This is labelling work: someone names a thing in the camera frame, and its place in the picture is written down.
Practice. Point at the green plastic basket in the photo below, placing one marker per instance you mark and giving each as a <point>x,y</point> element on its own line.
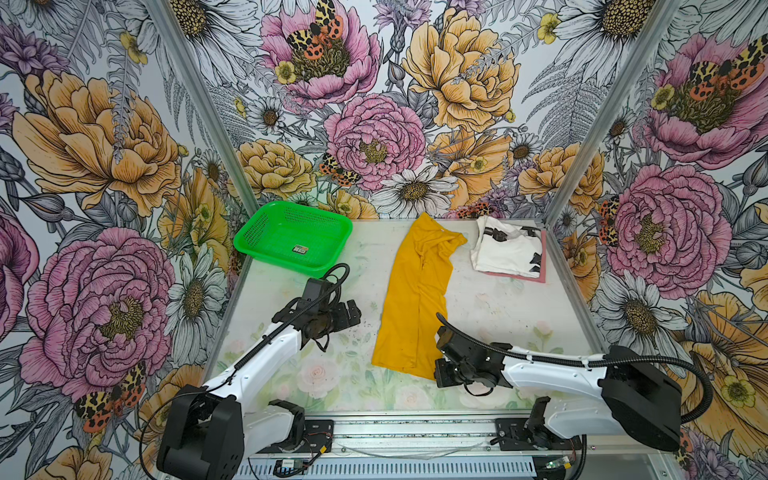
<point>294,237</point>

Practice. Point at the aluminium corner post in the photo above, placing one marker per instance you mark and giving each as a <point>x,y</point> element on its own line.
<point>650,36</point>
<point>185,64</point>

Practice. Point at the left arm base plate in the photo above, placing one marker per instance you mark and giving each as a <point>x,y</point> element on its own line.
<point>316,433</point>

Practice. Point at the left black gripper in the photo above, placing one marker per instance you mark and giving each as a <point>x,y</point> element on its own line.
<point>343,322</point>

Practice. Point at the white black folded t-shirt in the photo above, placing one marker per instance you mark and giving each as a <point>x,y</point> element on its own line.
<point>486,221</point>

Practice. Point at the white vented cable duct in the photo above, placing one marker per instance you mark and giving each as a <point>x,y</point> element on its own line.
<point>440,468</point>

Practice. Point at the aluminium front rail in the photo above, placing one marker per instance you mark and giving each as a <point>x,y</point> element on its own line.
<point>423,436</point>

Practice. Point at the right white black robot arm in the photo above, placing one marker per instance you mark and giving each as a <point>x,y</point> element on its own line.
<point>646,397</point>

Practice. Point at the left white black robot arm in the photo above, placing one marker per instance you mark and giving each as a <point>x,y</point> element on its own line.
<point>208,432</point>

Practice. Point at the pink folded t-shirt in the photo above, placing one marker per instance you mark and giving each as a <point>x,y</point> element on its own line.
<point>543,264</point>

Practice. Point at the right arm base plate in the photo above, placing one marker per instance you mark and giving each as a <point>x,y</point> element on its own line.
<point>513,434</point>

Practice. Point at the left aluminium corner post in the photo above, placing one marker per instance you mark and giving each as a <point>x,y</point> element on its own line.
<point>185,64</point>

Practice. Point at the yellow t-shirt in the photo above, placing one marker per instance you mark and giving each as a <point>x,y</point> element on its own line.
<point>415,299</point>

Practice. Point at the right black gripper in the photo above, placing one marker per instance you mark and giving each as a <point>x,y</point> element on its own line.
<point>441,376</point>

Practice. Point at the right aluminium corner post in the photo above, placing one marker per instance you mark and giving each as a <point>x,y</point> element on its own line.
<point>650,36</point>

